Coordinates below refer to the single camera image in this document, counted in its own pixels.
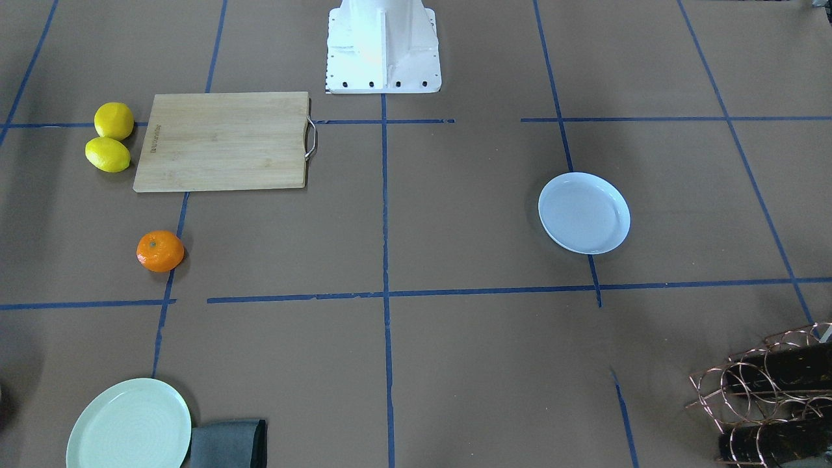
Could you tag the light blue plate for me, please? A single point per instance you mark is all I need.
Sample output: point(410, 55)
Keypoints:
point(584, 213)

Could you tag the orange mandarin fruit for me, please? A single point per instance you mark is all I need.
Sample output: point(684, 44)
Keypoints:
point(160, 251)

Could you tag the light green plate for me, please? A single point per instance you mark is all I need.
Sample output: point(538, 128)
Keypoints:
point(141, 422)

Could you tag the bamboo cutting board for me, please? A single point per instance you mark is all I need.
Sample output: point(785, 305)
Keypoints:
point(205, 142)

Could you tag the folded grey cloth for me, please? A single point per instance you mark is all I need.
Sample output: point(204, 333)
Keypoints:
point(232, 443)

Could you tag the lower yellow lemon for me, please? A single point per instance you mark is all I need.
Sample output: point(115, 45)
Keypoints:
point(107, 154)

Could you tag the yellow lemon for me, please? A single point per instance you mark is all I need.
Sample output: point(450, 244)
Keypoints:
point(114, 120)
point(107, 154)

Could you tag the upper yellow lemon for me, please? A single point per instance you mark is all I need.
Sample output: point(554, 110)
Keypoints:
point(114, 120)

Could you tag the dark wine bottle upper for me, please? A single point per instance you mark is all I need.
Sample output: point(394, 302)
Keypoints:
point(796, 371)

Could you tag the dark wine bottle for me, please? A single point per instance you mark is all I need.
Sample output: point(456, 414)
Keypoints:
point(796, 371)
point(805, 443)

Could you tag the dark wine bottle lower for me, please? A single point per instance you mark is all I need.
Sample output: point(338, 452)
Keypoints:
point(805, 443)

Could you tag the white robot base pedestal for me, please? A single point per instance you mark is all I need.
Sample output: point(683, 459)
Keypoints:
point(382, 47)

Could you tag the copper wire bottle rack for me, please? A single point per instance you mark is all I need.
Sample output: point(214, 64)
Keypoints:
point(771, 404)

